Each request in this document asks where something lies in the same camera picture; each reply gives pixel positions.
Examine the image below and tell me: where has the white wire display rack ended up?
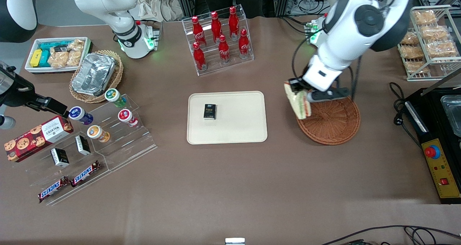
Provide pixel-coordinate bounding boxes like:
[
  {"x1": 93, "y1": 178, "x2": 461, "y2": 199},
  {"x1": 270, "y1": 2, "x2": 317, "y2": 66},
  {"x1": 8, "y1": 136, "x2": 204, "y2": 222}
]
[{"x1": 397, "y1": 5, "x2": 461, "y2": 82}]

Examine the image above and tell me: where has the green lid snack can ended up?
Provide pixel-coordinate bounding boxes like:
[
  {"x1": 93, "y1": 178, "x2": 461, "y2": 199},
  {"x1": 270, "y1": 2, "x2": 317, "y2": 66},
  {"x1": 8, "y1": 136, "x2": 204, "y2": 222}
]
[{"x1": 104, "y1": 88, "x2": 127, "y2": 108}]

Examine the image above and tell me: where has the small black white box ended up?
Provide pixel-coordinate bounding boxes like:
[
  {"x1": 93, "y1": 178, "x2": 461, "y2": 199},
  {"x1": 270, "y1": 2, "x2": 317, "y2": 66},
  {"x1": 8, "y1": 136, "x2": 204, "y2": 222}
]
[
  {"x1": 50, "y1": 148, "x2": 70, "y2": 168},
  {"x1": 75, "y1": 135, "x2": 91, "y2": 156}
]

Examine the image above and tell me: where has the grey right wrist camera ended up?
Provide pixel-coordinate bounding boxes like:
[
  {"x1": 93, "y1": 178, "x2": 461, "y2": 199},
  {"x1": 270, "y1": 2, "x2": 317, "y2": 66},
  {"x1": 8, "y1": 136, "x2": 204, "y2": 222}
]
[{"x1": 0, "y1": 115, "x2": 17, "y2": 130}]

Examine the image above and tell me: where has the clear acrylic bottle rack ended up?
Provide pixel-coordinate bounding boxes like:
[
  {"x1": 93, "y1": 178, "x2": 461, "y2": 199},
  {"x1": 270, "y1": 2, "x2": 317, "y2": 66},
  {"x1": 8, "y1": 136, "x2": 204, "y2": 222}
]
[{"x1": 182, "y1": 4, "x2": 255, "y2": 76}]

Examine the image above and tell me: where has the red Walkers cookie box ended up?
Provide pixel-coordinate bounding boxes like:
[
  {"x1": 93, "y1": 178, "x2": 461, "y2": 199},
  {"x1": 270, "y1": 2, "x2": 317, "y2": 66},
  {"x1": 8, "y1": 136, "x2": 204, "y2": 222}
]
[{"x1": 4, "y1": 115, "x2": 74, "y2": 162}]

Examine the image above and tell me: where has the white rectangular bin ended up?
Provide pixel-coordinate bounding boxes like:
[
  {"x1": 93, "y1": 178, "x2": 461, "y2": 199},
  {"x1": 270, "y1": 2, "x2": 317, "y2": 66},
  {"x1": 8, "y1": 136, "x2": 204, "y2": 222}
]
[{"x1": 24, "y1": 37, "x2": 93, "y2": 74}]

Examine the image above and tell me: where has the teal snack pack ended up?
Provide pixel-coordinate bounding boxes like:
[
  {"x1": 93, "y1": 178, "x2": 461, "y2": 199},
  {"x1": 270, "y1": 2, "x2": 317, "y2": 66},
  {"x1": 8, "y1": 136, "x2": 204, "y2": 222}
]
[
  {"x1": 39, "y1": 41, "x2": 70, "y2": 51},
  {"x1": 38, "y1": 50, "x2": 51, "y2": 68}
]

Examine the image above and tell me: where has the black floor cable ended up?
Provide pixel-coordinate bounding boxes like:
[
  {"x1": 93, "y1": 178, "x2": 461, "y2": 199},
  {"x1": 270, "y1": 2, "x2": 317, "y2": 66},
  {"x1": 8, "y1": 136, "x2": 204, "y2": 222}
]
[{"x1": 321, "y1": 225, "x2": 461, "y2": 245}]

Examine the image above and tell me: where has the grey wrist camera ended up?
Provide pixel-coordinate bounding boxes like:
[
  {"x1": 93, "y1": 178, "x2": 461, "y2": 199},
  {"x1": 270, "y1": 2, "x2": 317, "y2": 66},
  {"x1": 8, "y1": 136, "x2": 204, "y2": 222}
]
[
  {"x1": 0, "y1": 115, "x2": 17, "y2": 130},
  {"x1": 310, "y1": 88, "x2": 350, "y2": 102}
]

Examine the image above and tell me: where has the beige plastic tray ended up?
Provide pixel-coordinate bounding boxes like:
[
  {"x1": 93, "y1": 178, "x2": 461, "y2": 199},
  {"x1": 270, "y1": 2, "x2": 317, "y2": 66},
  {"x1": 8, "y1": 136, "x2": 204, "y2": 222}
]
[{"x1": 187, "y1": 91, "x2": 268, "y2": 145}]

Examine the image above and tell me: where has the red cola bottle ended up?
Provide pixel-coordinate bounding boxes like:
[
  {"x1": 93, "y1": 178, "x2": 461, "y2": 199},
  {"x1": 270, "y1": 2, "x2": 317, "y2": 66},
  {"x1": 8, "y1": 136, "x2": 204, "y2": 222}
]
[
  {"x1": 218, "y1": 35, "x2": 231, "y2": 64},
  {"x1": 211, "y1": 12, "x2": 223, "y2": 44},
  {"x1": 228, "y1": 6, "x2": 240, "y2": 40},
  {"x1": 191, "y1": 16, "x2": 207, "y2": 48},
  {"x1": 238, "y1": 29, "x2": 251, "y2": 59},
  {"x1": 192, "y1": 42, "x2": 208, "y2": 72}
]

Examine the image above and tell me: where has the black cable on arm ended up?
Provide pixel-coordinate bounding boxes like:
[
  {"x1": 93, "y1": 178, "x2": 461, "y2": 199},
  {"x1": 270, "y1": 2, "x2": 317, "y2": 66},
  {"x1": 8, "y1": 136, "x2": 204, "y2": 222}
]
[{"x1": 291, "y1": 38, "x2": 362, "y2": 102}]

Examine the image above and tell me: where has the red lid snack can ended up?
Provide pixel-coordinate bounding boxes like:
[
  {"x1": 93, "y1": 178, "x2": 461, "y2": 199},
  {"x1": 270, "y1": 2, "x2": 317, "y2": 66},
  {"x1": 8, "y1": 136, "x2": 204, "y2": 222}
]
[{"x1": 118, "y1": 109, "x2": 139, "y2": 128}]

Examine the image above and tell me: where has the Snickers chocolate bar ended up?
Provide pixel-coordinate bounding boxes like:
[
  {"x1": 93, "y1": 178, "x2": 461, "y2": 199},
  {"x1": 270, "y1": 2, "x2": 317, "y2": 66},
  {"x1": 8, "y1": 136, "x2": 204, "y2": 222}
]
[
  {"x1": 71, "y1": 160, "x2": 102, "y2": 188},
  {"x1": 38, "y1": 176, "x2": 71, "y2": 204}
]

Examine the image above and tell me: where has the beige crumpled paper bag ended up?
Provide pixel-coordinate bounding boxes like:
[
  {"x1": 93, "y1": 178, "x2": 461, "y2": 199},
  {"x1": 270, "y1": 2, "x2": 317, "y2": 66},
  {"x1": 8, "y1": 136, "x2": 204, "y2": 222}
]
[{"x1": 136, "y1": 0, "x2": 185, "y2": 22}]

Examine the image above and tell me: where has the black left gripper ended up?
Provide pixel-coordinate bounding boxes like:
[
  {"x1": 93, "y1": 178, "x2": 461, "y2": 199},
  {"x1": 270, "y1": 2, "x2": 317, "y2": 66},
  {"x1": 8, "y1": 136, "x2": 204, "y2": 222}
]
[{"x1": 287, "y1": 77, "x2": 343, "y2": 102}]

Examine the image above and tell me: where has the orange snack can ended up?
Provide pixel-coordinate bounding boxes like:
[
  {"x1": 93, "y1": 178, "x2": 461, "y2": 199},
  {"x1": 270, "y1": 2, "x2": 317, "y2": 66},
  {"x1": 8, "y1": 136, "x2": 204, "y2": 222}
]
[{"x1": 87, "y1": 125, "x2": 111, "y2": 143}]

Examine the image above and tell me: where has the tangle of black cables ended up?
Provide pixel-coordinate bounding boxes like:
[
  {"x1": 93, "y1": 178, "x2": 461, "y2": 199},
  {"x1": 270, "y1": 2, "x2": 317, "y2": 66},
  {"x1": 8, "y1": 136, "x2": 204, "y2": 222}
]
[{"x1": 277, "y1": 0, "x2": 326, "y2": 17}]

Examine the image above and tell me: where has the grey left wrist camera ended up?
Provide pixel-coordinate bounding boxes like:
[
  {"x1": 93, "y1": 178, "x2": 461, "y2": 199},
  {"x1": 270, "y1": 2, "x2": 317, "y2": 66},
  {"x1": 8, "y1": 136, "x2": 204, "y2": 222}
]
[{"x1": 310, "y1": 88, "x2": 350, "y2": 102}]

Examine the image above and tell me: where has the black control machine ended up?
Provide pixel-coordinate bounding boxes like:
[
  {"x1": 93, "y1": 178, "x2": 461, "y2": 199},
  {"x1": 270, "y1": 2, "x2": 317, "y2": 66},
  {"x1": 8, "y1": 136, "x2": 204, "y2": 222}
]
[{"x1": 405, "y1": 87, "x2": 461, "y2": 205}]

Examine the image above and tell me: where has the clear acrylic stepped shelf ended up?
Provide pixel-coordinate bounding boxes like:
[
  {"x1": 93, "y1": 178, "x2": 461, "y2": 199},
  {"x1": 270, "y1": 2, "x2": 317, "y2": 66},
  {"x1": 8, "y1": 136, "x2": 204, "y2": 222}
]
[{"x1": 22, "y1": 94, "x2": 158, "y2": 206}]

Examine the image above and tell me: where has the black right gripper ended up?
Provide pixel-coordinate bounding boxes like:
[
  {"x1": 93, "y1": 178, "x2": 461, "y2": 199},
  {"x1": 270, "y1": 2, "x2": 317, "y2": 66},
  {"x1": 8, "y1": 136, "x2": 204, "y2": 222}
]
[{"x1": 0, "y1": 67, "x2": 70, "y2": 118}]

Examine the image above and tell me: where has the black power cable with plug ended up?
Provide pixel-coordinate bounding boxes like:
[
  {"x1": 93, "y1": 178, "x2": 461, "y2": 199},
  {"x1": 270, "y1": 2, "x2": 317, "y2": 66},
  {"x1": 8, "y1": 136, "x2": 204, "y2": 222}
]
[{"x1": 389, "y1": 82, "x2": 422, "y2": 149}]

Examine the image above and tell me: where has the light oval wicker basket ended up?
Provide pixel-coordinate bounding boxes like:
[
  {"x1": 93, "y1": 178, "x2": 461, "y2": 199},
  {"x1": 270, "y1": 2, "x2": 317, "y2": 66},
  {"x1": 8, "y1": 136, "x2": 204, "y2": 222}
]
[{"x1": 70, "y1": 50, "x2": 124, "y2": 104}]

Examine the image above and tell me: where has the brown round wicker basket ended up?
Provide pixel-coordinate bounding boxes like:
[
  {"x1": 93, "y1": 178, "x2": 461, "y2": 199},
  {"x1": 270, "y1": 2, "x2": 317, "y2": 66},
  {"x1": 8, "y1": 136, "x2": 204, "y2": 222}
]
[{"x1": 295, "y1": 94, "x2": 361, "y2": 146}]

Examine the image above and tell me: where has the blue lid snack can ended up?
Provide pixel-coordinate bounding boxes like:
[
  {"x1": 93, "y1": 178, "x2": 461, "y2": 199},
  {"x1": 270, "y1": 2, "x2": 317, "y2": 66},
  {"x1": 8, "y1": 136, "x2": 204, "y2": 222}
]
[{"x1": 68, "y1": 106, "x2": 94, "y2": 126}]

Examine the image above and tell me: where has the triangular sandwich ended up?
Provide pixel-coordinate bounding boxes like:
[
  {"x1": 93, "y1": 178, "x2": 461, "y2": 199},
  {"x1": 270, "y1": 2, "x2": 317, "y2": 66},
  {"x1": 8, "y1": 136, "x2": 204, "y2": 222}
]
[{"x1": 284, "y1": 80, "x2": 312, "y2": 120}]

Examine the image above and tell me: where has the metal pan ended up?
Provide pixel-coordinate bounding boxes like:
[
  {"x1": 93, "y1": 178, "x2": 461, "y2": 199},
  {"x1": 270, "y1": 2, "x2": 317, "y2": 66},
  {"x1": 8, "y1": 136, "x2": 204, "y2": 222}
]
[{"x1": 440, "y1": 95, "x2": 461, "y2": 138}]

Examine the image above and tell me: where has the yellow snack pack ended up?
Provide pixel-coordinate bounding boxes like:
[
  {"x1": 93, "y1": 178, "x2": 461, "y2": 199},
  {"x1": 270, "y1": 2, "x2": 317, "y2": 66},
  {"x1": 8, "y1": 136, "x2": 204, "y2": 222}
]
[{"x1": 30, "y1": 49, "x2": 43, "y2": 68}]

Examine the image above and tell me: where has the aluminium foil container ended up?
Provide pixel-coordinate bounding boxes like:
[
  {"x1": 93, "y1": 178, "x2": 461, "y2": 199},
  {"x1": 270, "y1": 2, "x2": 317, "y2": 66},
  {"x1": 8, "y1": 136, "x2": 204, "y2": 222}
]
[{"x1": 72, "y1": 53, "x2": 117, "y2": 97}]

